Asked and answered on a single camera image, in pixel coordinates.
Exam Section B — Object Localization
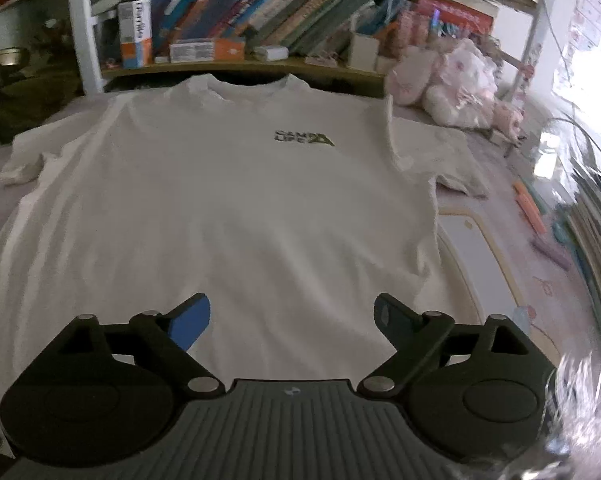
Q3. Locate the brown cloth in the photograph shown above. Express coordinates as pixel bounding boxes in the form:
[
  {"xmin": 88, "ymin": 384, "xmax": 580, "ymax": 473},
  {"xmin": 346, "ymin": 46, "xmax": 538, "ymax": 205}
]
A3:
[{"xmin": 0, "ymin": 62, "xmax": 82, "ymax": 155}]

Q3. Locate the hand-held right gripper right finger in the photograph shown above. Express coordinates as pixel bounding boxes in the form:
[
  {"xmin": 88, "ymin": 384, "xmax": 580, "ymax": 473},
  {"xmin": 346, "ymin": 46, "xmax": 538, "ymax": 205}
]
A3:
[{"xmin": 357, "ymin": 292, "xmax": 557, "ymax": 400}]

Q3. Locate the stack of thick books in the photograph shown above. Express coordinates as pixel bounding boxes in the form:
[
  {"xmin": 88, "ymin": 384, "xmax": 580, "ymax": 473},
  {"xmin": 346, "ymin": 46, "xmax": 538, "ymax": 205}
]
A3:
[{"xmin": 414, "ymin": 0, "xmax": 502, "ymax": 37}]

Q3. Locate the metal bowl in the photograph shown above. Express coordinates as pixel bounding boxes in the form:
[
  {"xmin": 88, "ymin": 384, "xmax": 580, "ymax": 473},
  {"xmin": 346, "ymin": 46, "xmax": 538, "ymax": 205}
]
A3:
[{"xmin": 0, "ymin": 47, "xmax": 29, "ymax": 67}]

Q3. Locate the tall white orange box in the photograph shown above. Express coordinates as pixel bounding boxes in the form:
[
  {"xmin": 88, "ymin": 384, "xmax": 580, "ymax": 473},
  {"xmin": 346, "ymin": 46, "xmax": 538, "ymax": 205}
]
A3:
[{"xmin": 117, "ymin": 0, "xmax": 155, "ymax": 70}]

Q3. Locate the row of leaning books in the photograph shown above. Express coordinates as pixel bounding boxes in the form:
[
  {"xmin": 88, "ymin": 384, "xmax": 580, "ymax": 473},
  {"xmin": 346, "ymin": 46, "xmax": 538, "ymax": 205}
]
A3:
[{"xmin": 90, "ymin": 0, "xmax": 416, "ymax": 59}]

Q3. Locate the large white pink plush toy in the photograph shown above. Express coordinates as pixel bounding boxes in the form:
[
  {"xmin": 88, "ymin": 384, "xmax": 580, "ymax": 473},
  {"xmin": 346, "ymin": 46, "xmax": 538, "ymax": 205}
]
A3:
[{"xmin": 384, "ymin": 39, "xmax": 499, "ymax": 129}]

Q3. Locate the white bookshelf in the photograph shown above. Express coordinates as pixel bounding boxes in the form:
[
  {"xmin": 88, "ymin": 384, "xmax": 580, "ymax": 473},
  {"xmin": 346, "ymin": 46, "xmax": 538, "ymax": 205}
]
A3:
[{"xmin": 65, "ymin": 0, "xmax": 551, "ymax": 97}]

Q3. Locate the white t-shirt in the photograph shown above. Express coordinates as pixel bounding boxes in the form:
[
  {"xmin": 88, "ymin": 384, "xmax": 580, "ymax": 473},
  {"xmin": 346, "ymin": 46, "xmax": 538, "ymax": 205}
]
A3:
[{"xmin": 0, "ymin": 74, "xmax": 489, "ymax": 456}]

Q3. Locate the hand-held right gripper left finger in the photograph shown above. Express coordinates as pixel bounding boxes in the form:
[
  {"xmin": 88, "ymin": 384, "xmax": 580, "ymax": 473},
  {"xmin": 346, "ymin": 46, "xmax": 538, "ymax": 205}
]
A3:
[{"xmin": 28, "ymin": 294, "xmax": 227, "ymax": 400}]

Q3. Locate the white pen holder box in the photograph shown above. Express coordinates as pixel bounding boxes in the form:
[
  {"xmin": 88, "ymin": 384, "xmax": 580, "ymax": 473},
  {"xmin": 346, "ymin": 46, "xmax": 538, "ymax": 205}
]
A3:
[{"xmin": 349, "ymin": 32, "xmax": 380, "ymax": 69}]

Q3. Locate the small pink plush toy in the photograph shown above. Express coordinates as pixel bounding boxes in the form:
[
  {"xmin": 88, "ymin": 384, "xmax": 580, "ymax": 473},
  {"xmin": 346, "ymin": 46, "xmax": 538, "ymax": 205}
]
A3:
[{"xmin": 492, "ymin": 102, "xmax": 524, "ymax": 137}]

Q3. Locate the flat white orange box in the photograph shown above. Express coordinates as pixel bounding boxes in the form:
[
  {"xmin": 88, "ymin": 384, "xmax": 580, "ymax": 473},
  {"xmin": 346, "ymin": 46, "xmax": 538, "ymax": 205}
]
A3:
[{"xmin": 169, "ymin": 36, "xmax": 246, "ymax": 64}]

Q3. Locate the purple highlighter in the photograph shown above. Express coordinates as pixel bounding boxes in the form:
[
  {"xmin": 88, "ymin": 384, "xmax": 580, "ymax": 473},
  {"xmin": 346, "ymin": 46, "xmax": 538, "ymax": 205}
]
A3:
[{"xmin": 529, "ymin": 237, "xmax": 572, "ymax": 272}]

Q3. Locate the white container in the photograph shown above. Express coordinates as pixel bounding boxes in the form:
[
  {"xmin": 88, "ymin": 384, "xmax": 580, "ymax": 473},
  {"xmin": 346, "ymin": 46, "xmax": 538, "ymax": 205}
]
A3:
[{"xmin": 0, "ymin": 2, "xmax": 32, "ymax": 53}]

